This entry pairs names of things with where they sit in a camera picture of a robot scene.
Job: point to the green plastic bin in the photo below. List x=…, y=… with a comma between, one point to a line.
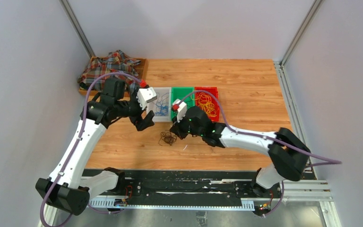
x=180, y=93

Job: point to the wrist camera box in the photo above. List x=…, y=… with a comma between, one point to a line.
x=180, y=108
x=145, y=96

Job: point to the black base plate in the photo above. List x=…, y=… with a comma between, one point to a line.
x=190, y=188

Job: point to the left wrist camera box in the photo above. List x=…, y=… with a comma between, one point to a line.
x=145, y=96

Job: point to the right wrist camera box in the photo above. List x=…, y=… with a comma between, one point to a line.
x=180, y=108

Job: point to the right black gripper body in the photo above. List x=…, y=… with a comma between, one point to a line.
x=184, y=128

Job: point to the plaid cloth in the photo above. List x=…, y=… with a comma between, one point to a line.
x=117, y=61

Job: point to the red plastic bin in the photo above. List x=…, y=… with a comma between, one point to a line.
x=206, y=101

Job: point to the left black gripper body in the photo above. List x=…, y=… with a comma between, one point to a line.
x=132, y=109

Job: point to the aluminium rail frame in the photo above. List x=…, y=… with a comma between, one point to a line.
x=307, y=203

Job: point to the white plastic bin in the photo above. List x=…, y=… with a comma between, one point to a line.
x=161, y=106

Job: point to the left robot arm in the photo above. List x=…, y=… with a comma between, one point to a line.
x=64, y=188

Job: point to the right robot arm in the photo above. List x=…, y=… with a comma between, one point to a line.
x=286, y=151

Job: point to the wooden tray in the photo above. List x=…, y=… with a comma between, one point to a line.
x=141, y=69

